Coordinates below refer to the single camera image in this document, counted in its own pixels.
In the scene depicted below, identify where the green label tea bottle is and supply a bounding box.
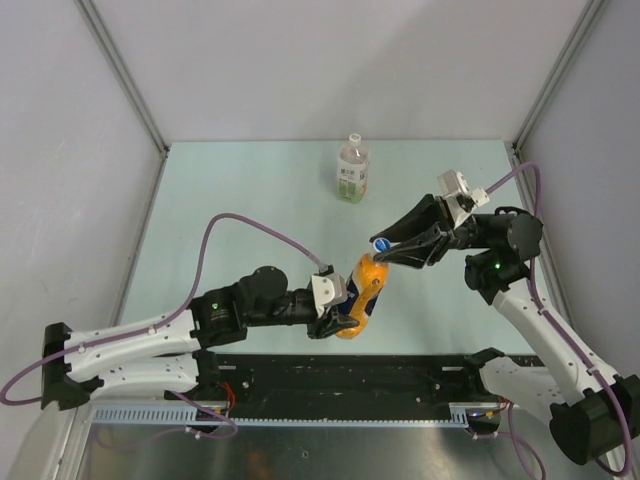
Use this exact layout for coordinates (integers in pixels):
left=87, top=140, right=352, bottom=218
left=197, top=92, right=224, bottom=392
left=336, top=133, right=370, bottom=203

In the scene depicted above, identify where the white slotted cable duct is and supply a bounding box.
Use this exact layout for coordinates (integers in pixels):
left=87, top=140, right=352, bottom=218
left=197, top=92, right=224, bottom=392
left=90, top=403, right=498, bottom=428

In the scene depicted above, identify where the aluminium corner post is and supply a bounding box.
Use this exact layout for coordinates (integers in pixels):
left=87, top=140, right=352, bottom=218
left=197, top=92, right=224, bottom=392
left=74, top=0, right=169, bottom=155
left=511, top=0, right=610, bottom=152

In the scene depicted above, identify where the right aluminium corner post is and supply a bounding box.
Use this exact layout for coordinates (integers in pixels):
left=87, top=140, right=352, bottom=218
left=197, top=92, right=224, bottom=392
left=511, top=0, right=610, bottom=152

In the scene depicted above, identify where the purple cable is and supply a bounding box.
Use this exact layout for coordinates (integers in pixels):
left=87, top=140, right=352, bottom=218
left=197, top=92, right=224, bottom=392
left=484, top=162, right=634, bottom=479
left=0, top=213, right=334, bottom=441

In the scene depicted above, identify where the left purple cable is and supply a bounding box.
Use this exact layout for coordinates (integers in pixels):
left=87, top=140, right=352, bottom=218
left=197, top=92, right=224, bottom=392
left=0, top=213, right=334, bottom=441

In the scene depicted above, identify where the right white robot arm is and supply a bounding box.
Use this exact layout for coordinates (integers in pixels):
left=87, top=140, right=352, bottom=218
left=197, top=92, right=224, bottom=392
left=373, top=194, right=639, bottom=465

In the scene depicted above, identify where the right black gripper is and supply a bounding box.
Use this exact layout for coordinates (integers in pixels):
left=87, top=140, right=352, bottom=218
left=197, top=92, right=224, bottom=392
left=370, top=192, right=491, bottom=267

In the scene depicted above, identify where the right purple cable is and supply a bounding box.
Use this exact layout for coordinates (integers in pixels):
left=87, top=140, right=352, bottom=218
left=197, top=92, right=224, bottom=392
left=484, top=162, right=634, bottom=479

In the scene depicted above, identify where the blue white milk tea cap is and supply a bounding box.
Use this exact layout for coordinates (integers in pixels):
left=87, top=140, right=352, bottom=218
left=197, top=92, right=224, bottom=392
left=372, top=237, right=392, bottom=254

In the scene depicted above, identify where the orange milk tea bottle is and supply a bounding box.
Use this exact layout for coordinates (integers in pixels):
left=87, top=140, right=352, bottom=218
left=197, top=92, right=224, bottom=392
left=336, top=251, right=389, bottom=340

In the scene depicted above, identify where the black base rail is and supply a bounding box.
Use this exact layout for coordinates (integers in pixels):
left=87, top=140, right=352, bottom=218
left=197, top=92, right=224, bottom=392
left=185, top=353, right=498, bottom=419

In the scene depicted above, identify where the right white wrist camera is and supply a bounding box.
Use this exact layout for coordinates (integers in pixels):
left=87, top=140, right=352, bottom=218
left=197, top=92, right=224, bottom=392
left=438, top=170, right=489, bottom=229

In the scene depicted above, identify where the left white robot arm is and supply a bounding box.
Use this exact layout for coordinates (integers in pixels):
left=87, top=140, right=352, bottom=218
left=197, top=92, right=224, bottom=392
left=40, top=266, right=359, bottom=410

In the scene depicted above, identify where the left aluminium corner post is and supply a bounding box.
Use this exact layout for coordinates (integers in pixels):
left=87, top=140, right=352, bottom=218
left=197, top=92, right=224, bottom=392
left=74, top=0, right=169, bottom=155

